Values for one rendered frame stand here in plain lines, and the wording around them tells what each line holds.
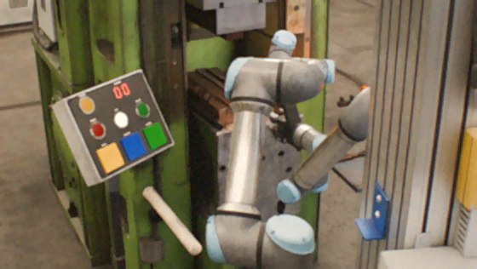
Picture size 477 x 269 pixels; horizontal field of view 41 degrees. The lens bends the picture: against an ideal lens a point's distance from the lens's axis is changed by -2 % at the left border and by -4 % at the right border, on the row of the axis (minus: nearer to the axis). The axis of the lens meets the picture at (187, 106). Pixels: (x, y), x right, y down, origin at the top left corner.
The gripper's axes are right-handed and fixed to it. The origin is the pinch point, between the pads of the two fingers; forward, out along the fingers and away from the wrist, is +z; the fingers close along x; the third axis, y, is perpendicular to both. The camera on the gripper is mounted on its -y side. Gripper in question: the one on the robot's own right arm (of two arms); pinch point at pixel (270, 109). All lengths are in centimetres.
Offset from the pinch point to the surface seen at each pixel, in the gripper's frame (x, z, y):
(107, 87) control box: -57, 7, -17
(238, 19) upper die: -3.1, 16.4, -30.1
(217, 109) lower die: -12.2, 18.1, 3.5
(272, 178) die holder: 8.1, 11.8, 35.2
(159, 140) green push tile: -42.5, 0.5, 2.1
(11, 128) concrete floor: -61, 273, 95
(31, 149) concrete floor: -54, 229, 96
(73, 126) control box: -72, -3, -11
